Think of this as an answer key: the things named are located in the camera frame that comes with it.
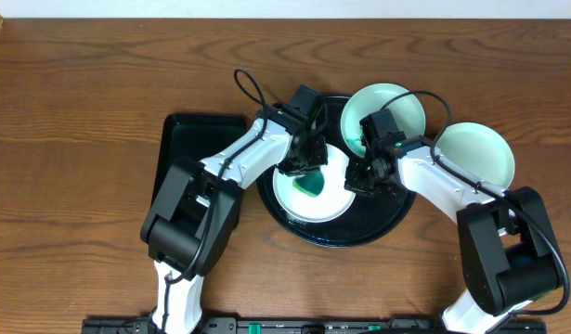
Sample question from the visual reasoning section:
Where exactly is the black rectangular tray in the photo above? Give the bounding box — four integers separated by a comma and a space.
151, 113, 249, 201

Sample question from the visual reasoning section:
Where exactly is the white plate with green spot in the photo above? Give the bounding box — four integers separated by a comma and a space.
272, 144, 356, 223

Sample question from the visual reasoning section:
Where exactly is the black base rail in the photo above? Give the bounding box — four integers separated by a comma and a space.
80, 315, 549, 334

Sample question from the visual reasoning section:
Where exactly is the pale green rear plate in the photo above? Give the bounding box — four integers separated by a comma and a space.
340, 83, 426, 157

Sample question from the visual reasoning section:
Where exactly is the green scrub sponge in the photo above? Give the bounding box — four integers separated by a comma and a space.
292, 171, 325, 198

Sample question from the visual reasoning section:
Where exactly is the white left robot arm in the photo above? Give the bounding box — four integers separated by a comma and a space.
140, 111, 327, 333

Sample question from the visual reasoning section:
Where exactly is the black round tray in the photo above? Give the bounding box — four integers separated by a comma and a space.
256, 96, 416, 248

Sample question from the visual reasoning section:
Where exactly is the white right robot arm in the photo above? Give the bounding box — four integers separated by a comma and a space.
345, 133, 571, 333

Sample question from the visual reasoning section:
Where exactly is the light green plate with smear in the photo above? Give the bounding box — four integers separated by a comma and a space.
436, 122, 515, 187

